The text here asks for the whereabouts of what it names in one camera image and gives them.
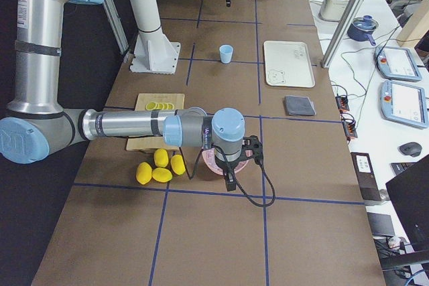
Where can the light blue plastic cup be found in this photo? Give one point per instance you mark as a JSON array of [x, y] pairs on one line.
[[226, 53]]

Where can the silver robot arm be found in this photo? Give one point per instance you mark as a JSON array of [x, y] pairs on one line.
[[36, 126]]

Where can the pink ice bowl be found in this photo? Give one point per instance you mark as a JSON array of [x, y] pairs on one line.
[[209, 159]]

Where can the yellow lemon right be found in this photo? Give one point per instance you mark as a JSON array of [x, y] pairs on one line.
[[177, 164]]

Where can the yellow lemon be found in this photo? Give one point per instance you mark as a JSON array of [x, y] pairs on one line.
[[143, 173], [162, 175], [161, 158], [177, 164]]

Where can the yellow lemon lower middle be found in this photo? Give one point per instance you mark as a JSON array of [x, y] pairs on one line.
[[162, 175]]

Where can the yellow lemon upper middle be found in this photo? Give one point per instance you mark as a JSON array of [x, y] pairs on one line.
[[161, 158]]

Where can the yellow lemon far left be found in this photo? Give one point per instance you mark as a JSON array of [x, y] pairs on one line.
[[143, 173]]

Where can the cream bear tray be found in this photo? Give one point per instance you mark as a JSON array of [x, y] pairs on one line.
[[288, 64]]

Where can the grey folded cloth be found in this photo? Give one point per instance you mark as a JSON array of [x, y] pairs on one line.
[[299, 106]]

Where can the lemon slices row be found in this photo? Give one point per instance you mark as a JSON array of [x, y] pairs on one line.
[[154, 105]]

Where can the wooden cutting board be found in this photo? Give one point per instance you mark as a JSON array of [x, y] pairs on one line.
[[150, 144]]

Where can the orange black power strip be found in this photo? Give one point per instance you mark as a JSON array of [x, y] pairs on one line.
[[347, 119]]

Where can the brown box with label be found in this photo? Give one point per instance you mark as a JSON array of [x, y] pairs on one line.
[[366, 178]]

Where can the blue pot with lid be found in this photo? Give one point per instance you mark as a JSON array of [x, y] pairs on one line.
[[362, 29]]

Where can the black notebook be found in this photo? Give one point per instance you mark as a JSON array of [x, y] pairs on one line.
[[380, 224]]

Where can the black monitor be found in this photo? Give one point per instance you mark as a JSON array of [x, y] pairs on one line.
[[408, 192]]

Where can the upper teach pendant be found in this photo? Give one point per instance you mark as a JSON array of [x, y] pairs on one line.
[[396, 63]]

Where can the teach pendant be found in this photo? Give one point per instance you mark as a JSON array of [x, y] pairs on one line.
[[396, 63], [404, 103]]

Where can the black computer mouse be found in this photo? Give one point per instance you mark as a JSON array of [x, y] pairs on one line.
[[412, 149]]

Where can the lower teach pendant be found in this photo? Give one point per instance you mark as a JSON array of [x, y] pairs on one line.
[[404, 103]]

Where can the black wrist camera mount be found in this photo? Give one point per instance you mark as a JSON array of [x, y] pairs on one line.
[[252, 148]]

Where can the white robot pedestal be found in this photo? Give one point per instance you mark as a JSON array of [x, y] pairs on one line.
[[153, 52]]

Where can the aluminium rail behind pedestal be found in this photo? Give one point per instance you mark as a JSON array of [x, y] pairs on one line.
[[116, 25]]

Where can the aluminium frame post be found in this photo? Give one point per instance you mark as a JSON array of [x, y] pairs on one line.
[[340, 31]]

